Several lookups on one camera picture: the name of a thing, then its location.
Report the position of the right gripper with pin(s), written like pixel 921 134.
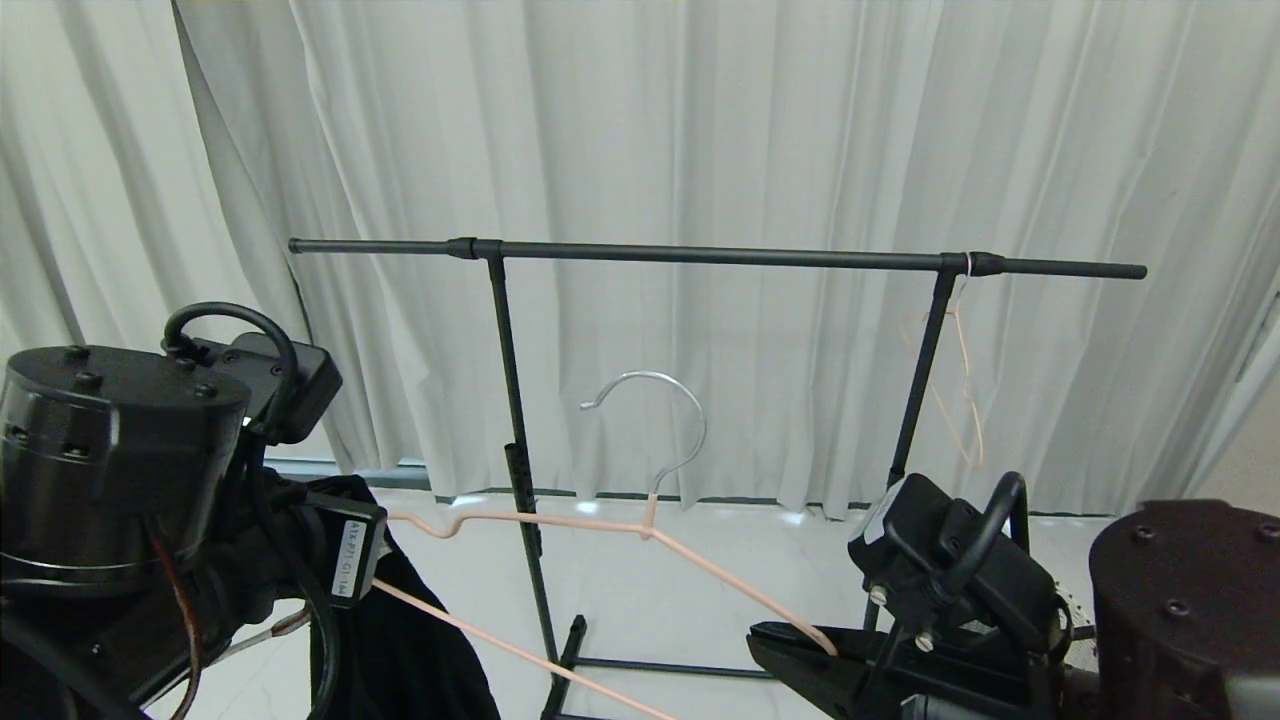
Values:
pixel 960 690

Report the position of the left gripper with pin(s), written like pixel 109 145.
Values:
pixel 355 540

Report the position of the black garment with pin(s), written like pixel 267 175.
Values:
pixel 420 660

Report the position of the pink clothes hanger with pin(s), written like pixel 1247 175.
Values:
pixel 560 521
pixel 965 400

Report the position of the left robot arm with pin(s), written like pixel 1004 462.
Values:
pixel 100 470

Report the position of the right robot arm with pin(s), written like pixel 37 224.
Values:
pixel 1180 600

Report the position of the black clothes rack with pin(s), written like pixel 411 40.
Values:
pixel 700 255

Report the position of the white curtain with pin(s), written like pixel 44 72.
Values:
pixel 100 150
pixel 700 120

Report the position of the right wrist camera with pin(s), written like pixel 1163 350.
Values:
pixel 1010 600

